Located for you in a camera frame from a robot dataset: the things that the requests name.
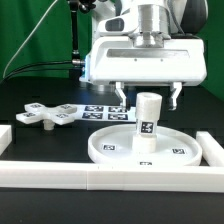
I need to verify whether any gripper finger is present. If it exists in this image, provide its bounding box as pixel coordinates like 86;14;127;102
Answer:
169;82;182;110
115;82;127;108

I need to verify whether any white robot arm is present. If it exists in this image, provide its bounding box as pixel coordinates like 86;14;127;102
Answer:
81;0;208;109

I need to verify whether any white right fence bar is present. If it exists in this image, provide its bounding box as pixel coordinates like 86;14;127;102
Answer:
196;131;224;167

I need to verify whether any white left fence bar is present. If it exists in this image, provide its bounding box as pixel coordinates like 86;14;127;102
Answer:
0;125;12;155

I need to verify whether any white front fence bar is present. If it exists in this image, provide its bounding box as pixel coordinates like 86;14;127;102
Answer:
0;161;224;193

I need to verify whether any black cable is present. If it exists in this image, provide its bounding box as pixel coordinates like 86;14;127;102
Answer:
0;60;75;84

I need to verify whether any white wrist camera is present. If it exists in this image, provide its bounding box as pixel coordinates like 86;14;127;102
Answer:
97;15;138;36

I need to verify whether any white fence bar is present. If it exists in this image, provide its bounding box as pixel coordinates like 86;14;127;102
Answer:
0;125;12;155
196;131;224;167
0;161;224;193

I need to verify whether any grey cable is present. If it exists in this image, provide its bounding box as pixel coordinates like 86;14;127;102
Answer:
2;0;60;80

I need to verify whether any white marker sheet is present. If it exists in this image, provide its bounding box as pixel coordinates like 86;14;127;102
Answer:
72;104;136;122

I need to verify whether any white cross-shaped table base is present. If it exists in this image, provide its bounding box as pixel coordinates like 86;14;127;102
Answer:
16;103;77;131

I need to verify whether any white round table top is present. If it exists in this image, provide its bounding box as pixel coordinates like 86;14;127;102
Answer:
88;124;202;167

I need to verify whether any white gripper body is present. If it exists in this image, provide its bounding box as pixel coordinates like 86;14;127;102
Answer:
87;36;207;86

